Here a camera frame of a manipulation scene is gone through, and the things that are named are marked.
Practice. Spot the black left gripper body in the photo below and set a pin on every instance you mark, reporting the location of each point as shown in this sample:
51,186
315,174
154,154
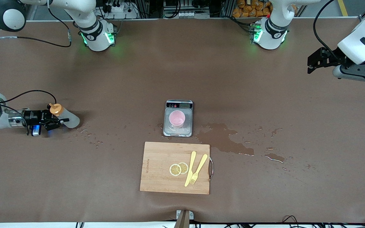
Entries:
330,59

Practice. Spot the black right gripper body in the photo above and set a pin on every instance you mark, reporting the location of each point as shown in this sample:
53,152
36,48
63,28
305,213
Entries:
32,117

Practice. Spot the squeeze bottle with orange cap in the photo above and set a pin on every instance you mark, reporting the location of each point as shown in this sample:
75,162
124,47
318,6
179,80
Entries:
70,119

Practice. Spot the pink plastic cup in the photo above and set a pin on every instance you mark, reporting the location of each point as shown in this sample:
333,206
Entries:
177,118

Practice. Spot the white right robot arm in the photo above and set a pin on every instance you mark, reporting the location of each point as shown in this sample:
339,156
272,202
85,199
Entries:
95,38

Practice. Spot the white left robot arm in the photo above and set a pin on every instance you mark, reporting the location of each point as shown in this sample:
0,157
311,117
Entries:
269,34

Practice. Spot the pile of orange bread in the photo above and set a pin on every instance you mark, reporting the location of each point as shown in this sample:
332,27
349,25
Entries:
252,8

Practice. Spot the wooden cutting board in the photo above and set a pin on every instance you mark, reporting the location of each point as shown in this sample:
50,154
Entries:
160,171

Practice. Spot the white power strip with plugs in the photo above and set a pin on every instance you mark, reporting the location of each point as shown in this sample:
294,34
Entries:
119,9

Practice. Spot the lemon slice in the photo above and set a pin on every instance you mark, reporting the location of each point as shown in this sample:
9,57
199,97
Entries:
184,167
174,170

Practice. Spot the silver digital kitchen scale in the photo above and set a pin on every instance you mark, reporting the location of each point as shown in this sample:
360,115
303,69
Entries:
187,129

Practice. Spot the white socket strip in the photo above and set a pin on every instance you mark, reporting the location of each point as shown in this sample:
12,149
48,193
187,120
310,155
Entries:
193,14

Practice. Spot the yellow plastic knife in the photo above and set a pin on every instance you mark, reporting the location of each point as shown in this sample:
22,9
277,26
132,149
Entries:
190,167

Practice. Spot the brown table cover mat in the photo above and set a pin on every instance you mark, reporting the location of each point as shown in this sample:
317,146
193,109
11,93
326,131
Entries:
265,196

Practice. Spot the yellow plastic fork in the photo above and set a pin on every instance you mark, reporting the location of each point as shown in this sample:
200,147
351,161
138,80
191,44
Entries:
199,169

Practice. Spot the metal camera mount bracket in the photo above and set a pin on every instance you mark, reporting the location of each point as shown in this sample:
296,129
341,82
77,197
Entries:
184,218

